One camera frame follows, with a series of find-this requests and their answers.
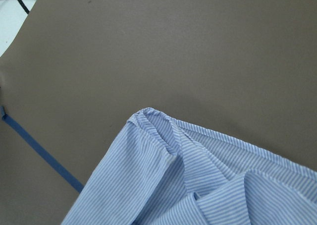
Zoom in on light blue striped shirt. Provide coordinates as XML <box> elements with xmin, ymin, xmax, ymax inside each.
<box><xmin>63</xmin><ymin>108</ymin><xmax>317</xmax><ymax>225</ymax></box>

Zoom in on brown paper table mat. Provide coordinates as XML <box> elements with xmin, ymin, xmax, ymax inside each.
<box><xmin>0</xmin><ymin>0</ymin><xmax>317</xmax><ymax>225</ymax></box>

